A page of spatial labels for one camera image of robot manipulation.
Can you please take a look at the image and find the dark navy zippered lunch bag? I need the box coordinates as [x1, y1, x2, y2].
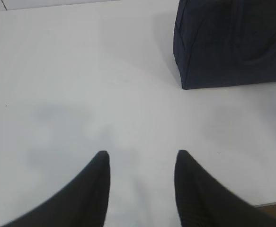
[173, 0, 276, 90]

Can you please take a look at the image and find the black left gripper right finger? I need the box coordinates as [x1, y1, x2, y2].
[174, 150, 276, 227]

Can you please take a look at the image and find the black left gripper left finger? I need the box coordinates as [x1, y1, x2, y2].
[6, 151, 111, 227]

